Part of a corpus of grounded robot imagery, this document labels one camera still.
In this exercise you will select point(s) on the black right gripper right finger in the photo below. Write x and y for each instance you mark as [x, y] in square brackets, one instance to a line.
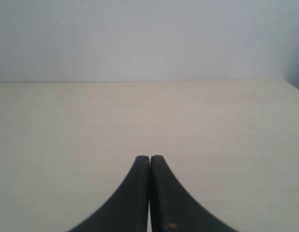
[172, 208]

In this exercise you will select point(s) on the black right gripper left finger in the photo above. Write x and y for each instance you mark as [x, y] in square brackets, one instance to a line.
[127, 208]

